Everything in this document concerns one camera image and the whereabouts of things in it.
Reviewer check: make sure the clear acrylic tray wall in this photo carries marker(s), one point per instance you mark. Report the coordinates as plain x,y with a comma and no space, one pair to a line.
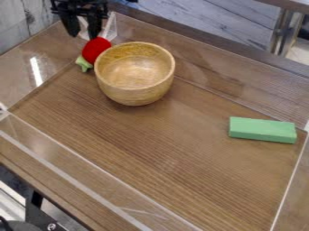
104,202

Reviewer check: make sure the wooden bowl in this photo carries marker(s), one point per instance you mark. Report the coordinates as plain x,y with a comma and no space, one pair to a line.
136,72

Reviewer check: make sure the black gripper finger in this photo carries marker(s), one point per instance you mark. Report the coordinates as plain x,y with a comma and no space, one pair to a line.
72,23
94,19

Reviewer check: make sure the metal table leg background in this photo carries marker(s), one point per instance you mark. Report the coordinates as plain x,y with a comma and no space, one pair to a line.
286,33

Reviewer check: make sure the clear acrylic corner bracket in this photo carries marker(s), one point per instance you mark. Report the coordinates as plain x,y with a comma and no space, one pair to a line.
109,30

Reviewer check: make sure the black clamp under table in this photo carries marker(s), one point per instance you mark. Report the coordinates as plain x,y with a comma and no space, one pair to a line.
38,221

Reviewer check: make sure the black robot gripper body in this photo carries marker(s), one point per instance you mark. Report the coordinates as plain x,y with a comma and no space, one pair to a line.
80,7

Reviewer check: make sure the green rectangular block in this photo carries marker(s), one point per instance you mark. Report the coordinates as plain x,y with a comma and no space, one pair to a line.
263,130

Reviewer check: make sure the red plush fruit green leaves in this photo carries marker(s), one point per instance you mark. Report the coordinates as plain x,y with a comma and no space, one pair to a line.
93,49

